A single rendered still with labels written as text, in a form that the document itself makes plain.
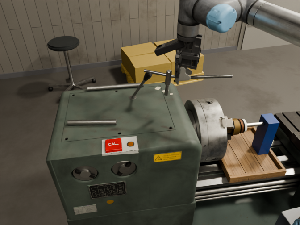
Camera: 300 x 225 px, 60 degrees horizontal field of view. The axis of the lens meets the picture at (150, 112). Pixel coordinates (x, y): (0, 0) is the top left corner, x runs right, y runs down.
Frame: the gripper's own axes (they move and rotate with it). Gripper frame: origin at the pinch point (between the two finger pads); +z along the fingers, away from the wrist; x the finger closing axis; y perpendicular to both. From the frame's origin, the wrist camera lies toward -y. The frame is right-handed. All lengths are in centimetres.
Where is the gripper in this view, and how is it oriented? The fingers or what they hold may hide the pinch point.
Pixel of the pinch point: (176, 81)
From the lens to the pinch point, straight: 103.0
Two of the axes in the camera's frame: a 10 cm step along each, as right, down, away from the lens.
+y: 9.7, 1.8, -1.8
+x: 2.6, -6.4, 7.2
